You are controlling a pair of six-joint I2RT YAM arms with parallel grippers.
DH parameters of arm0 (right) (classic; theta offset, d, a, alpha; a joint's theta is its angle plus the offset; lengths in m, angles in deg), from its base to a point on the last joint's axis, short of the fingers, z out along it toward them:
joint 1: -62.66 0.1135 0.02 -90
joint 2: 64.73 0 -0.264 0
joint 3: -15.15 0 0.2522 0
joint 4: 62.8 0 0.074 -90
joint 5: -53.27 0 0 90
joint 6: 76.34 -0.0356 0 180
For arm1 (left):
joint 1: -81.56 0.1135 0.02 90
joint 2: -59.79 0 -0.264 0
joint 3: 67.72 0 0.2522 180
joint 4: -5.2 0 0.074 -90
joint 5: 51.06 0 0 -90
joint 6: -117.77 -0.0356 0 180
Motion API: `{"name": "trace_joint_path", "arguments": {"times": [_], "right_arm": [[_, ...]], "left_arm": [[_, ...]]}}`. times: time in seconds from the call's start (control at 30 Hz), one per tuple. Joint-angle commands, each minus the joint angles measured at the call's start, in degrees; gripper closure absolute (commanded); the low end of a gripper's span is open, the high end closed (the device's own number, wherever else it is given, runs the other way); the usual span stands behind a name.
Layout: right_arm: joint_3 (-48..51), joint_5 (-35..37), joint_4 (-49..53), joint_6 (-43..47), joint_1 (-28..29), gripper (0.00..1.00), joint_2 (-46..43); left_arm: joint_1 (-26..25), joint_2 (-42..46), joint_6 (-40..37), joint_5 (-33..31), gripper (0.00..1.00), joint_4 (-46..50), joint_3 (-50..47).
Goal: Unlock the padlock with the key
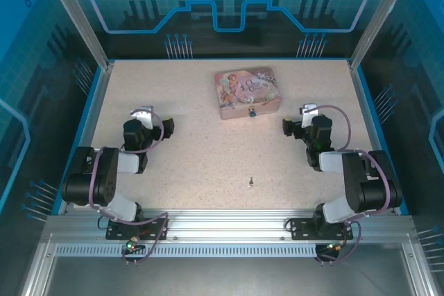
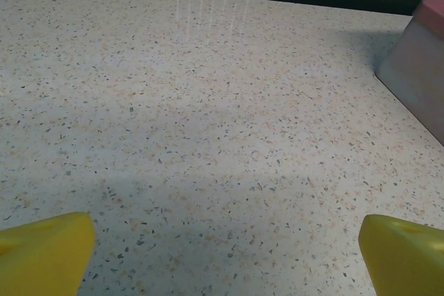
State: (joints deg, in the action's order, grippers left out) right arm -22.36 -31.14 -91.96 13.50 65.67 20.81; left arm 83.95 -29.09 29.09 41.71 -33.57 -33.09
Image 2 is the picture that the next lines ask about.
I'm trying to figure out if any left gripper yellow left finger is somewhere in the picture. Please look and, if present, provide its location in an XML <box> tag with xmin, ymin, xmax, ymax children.
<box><xmin>0</xmin><ymin>211</ymin><xmax>96</xmax><ymax>296</ymax></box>

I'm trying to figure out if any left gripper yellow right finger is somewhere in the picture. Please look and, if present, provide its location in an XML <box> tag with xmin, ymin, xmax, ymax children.
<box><xmin>358</xmin><ymin>214</ymin><xmax>444</xmax><ymax>296</ymax></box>

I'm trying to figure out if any pink fairy-tale tin box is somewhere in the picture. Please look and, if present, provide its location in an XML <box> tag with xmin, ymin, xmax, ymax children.
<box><xmin>373</xmin><ymin>0</ymin><xmax>444</xmax><ymax>146</ymax></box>

